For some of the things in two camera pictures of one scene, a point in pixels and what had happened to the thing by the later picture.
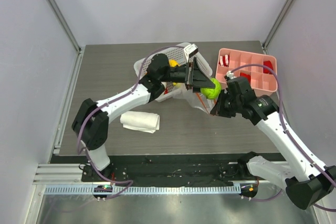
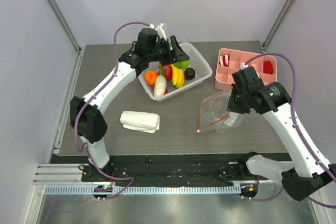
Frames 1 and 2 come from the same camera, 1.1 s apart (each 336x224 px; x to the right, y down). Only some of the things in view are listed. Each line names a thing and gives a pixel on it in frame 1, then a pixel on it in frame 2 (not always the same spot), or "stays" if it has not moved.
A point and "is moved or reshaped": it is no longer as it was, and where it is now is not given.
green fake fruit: [212, 93] is moved or reshaped
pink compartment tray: [258, 67] stays
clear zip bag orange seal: [196, 99] → [213, 114]
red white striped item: [224, 61] stays
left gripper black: [193, 76] → [178, 54]
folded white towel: [140, 121] stays
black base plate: [184, 168] stays
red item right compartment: [269, 64] stays
